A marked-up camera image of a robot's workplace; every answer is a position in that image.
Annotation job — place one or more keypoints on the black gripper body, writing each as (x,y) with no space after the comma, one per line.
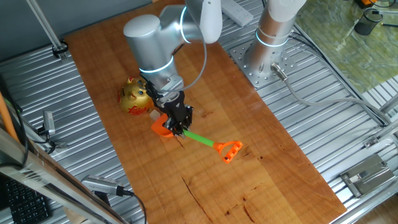
(175,107)

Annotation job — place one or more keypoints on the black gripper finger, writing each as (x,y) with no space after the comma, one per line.
(188,116)
(173,129)

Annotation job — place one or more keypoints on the orange green toy shovel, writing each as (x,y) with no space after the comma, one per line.
(199,138)

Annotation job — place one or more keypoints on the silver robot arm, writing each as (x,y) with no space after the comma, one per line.
(149,40)

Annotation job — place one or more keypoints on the gold piggy bank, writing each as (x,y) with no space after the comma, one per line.
(130,99)

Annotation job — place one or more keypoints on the brown wooden board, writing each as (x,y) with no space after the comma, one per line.
(217,174)

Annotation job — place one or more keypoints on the black pole clamp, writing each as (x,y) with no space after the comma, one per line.
(60,49)

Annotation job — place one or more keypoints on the silver tripod pole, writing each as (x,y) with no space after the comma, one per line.
(46,28)

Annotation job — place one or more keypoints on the black keyboard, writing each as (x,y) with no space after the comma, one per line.
(28,205)

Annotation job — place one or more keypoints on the green marbled mat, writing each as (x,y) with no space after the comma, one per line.
(342,56)

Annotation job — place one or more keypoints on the orange pole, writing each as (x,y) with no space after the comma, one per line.
(6,118)

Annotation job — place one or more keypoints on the grey metal hinge plate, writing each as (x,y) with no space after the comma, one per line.
(368,175)

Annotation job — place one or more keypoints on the black mesh pen cup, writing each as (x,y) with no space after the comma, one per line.
(368,23)

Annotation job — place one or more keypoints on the orange box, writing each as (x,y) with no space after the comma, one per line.
(366,3)

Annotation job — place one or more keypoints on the thin black pen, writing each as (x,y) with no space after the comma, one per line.
(390,25)

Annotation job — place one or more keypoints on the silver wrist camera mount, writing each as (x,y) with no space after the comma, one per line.
(174,90)

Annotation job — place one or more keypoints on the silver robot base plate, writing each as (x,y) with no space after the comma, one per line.
(248,71)

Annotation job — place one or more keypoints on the silver camera on stand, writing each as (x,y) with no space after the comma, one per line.
(99,184)

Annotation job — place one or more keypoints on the silver metal frame bar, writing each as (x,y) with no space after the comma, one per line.
(46,183)

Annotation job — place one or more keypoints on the small metal corner bracket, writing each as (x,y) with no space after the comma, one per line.
(370,142)

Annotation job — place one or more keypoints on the aluminium frame rail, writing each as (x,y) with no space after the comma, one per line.
(390,104)

